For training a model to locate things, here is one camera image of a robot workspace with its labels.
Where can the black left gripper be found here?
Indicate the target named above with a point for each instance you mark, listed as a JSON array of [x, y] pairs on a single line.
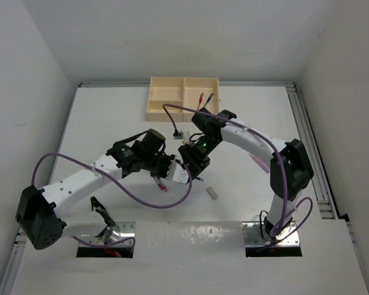
[[168, 158]]

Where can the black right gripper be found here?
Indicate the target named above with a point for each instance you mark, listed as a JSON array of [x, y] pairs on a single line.
[[196, 163]]

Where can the red gel pen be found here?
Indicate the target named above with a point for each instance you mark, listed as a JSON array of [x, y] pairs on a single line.
[[200, 101]]

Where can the blue gel pen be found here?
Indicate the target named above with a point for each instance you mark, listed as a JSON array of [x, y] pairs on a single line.
[[208, 99]]

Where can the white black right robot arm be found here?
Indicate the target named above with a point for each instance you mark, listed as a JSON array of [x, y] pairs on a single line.
[[287, 162]]

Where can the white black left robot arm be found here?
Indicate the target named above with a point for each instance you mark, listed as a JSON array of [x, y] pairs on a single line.
[[41, 211]]

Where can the grey speckled eraser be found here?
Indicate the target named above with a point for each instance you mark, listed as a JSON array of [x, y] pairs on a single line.
[[211, 192]]

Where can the cream wooden compartment tray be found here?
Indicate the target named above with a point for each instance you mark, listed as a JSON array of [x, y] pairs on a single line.
[[180, 91]]

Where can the pink highlighter marker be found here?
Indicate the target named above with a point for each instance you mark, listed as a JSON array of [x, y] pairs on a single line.
[[260, 163]]

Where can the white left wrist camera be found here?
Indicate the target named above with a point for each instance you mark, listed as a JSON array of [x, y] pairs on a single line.
[[177, 173]]

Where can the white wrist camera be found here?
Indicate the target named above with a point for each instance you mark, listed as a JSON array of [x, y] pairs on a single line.
[[183, 136], [177, 173]]

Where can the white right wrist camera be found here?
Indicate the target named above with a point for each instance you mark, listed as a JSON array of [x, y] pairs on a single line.
[[183, 136]]

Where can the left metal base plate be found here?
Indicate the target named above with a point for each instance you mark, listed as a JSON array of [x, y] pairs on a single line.
[[122, 235]]

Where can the metal base plate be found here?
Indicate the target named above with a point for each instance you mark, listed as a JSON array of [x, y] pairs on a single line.
[[122, 235], [255, 235]]

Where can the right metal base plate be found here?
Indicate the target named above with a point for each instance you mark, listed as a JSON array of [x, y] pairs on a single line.
[[255, 235]]

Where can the aluminium frame rail right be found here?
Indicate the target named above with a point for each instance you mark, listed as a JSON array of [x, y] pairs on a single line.
[[323, 194]]

